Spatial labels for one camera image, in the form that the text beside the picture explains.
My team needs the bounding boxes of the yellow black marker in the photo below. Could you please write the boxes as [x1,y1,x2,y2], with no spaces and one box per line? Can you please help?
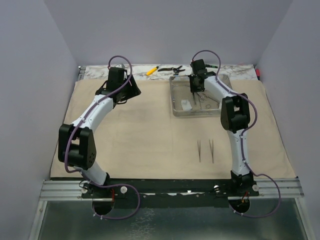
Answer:
[146,65,160,76]

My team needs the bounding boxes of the green black marker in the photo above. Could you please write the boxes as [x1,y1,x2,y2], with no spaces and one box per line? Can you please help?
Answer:
[205,64,219,69]

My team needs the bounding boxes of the beige surgical wrap cloth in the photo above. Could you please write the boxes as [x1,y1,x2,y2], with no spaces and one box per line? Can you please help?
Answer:
[49,78,300,180]

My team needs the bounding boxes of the steel surgical scissors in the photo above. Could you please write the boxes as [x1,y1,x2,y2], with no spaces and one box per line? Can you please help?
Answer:
[206,95,220,103]

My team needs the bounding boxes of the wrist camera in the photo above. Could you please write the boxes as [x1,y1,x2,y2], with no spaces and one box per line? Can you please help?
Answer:
[106,67,127,92]
[190,59,207,75]

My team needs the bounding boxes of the steel tweezers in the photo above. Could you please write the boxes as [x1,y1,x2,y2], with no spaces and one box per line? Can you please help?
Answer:
[209,139,214,163]
[197,139,201,163]

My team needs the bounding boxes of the aluminium extrusion rail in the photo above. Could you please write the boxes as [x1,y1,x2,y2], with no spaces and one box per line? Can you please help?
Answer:
[39,178,305,201]

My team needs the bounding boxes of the wire mesh instrument tray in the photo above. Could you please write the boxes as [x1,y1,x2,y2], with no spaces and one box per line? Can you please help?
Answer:
[169,75,221,117]

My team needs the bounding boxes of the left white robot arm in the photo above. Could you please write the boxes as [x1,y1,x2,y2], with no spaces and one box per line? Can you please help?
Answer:
[58,74,141,198]

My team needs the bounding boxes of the red marker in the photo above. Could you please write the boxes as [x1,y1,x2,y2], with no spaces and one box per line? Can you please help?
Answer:
[255,68,260,80]

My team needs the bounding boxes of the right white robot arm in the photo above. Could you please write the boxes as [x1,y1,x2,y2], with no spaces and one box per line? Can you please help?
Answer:
[188,74,254,196]

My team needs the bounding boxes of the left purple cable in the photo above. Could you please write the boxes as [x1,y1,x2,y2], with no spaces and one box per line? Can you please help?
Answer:
[64,54,141,221]

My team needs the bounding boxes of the black handled pliers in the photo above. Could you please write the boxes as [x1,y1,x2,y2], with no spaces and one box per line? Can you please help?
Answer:
[157,65,185,76]

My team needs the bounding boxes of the white gauze pad left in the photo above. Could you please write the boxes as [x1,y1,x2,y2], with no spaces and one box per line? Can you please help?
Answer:
[181,99,193,111]

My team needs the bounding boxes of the purple cable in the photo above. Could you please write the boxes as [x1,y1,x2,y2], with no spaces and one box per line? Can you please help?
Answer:
[64,54,141,221]
[191,49,282,220]

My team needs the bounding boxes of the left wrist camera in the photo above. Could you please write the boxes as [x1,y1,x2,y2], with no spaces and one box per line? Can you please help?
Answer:
[106,67,127,92]

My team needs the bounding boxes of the steel hemostat lower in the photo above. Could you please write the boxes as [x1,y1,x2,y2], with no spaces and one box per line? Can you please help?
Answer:
[200,104,211,110]

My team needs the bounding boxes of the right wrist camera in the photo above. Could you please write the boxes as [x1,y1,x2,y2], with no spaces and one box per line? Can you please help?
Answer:
[190,59,207,75]

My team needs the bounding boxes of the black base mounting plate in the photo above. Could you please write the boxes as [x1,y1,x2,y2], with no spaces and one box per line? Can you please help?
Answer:
[51,177,261,208]

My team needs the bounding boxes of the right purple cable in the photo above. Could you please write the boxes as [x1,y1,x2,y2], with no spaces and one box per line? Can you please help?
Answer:
[191,49,282,220]

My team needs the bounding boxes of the steel forceps clamp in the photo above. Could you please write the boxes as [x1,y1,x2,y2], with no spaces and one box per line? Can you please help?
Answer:
[198,93,208,103]

